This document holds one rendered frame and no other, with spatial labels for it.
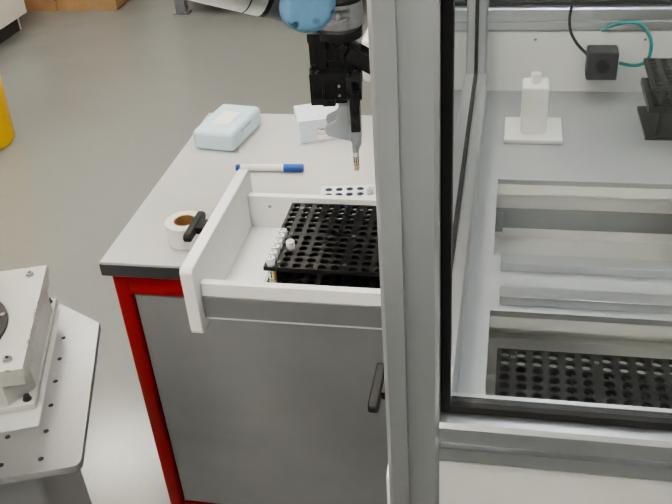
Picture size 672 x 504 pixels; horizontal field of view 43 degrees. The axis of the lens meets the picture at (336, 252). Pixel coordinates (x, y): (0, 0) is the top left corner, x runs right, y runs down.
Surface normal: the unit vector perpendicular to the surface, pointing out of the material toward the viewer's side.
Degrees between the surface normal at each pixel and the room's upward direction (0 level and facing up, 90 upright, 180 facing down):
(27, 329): 0
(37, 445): 0
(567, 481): 90
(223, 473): 90
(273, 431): 90
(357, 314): 90
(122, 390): 0
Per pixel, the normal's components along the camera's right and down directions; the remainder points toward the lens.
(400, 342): -0.18, 0.55
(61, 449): -0.07, -0.84
